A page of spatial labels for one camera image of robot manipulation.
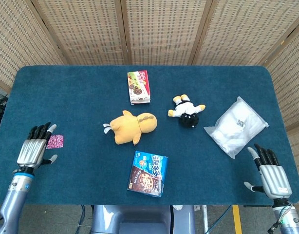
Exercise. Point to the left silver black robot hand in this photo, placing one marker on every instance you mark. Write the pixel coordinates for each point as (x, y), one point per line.
(31, 152)

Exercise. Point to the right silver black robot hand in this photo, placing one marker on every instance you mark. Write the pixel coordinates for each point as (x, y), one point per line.
(274, 180)

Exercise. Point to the pink patterned packet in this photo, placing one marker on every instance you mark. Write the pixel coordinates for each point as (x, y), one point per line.
(55, 142)

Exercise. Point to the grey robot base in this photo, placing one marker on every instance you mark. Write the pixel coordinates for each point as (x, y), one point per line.
(139, 219)

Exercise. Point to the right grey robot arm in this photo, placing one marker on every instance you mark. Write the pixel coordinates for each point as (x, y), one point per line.
(289, 220)

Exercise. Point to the white plastic bag package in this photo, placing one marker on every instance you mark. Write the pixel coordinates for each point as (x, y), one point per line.
(234, 129)

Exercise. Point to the blue carpet table cover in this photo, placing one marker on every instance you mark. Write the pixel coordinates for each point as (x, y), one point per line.
(66, 97)

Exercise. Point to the white table leg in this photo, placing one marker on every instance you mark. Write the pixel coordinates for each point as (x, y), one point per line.
(205, 219)

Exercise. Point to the yellow plush toy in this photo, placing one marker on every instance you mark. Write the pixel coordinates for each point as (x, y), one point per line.
(130, 129)

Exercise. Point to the black white plush doll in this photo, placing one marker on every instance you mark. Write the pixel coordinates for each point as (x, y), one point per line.
(186, 111)

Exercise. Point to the blue chocolate cookie box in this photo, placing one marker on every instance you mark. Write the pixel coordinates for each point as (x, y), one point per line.
(147, 174)

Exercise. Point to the white red snack box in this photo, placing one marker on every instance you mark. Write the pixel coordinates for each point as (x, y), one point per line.
(138, 87)

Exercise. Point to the wicker folding screen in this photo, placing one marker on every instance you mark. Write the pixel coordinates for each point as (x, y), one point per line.
(164, 29)

